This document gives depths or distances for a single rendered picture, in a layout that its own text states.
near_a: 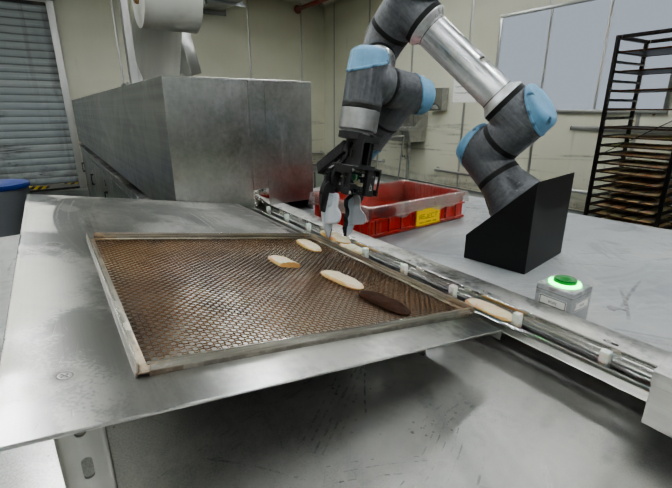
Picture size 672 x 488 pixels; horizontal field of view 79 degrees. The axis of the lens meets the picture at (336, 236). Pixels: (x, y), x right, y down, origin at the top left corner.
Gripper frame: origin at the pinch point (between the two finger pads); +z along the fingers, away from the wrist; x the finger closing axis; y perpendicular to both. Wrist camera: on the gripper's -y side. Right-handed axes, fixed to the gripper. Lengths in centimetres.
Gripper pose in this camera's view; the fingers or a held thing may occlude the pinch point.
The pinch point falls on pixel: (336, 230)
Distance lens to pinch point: 84.7
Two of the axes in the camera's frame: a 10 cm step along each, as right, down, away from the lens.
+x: 8.5, 0.2, 5.3
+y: 5.1, 2.5, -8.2
